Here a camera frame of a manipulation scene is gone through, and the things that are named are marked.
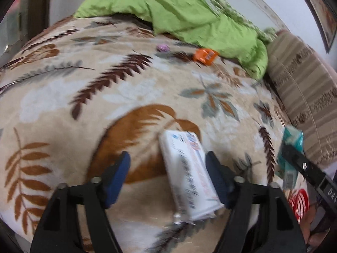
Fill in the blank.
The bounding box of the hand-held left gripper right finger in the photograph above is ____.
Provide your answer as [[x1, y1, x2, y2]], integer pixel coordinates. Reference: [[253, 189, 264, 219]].
[[205, 151, 308, 253]]

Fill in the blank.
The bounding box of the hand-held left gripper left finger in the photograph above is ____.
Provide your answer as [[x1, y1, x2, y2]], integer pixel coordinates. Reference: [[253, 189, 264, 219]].
[[30, 151, 131, 253]]

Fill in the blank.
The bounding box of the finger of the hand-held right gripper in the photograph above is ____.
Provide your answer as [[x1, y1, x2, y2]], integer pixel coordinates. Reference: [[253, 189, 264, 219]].
[[281, 142, 327, 190]]

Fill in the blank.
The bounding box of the teal small box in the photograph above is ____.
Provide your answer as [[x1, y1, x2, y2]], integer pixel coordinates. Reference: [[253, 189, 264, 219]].
[[275, 126, 304, 190]]

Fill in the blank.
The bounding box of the white plastic packet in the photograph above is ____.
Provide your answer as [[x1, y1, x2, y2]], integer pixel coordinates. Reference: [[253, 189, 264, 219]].
[[159, 130, 225, 226]]

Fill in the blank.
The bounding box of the red plastic mesh basket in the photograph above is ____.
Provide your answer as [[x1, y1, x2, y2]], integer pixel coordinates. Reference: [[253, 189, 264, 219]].
[[287, 188, 311, 223]]

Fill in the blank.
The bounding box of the person's right hand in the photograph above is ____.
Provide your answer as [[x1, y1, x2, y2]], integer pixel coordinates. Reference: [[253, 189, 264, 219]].
[[300, 207, 320, 247]]

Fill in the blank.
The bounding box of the leaf print blanket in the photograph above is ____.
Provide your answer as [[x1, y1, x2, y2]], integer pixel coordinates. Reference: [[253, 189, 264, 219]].
[[0, 14, 327, 253]]

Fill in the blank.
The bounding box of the brown striped pillow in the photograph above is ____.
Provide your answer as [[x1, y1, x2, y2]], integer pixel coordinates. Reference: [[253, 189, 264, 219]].
[[266, 29, 337, 168]]

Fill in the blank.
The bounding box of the small orange packet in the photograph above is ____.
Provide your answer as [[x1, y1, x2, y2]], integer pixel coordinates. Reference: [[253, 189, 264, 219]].
[[193, 48, 220, 66]]

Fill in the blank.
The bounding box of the green quilt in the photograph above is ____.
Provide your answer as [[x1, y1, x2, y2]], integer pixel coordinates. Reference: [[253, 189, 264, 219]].
[[74, 0, 278, 81]]

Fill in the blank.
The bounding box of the dark framed wall picture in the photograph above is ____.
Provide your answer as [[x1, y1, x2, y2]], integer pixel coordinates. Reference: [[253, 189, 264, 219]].
[[291, 0, 337, 54]]

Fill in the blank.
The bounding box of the dark door frame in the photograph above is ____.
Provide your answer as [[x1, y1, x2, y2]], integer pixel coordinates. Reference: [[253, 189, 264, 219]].
[[0, 0, 55, 66]]

